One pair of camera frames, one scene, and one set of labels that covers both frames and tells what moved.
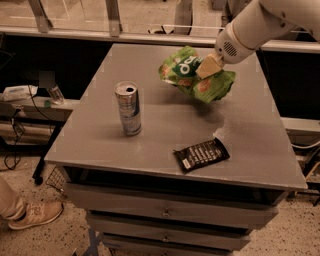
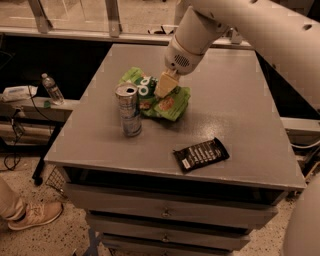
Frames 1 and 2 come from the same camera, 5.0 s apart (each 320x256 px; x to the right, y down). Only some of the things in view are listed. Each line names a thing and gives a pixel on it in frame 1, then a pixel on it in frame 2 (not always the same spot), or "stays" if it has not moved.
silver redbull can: [129, 108] stays
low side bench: [34, 124] stays
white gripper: [232, 46] -> [180, 58]
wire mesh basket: [57, 179] stays
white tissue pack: [20, 92] stays
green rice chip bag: [179, 68] -> [170, 106]
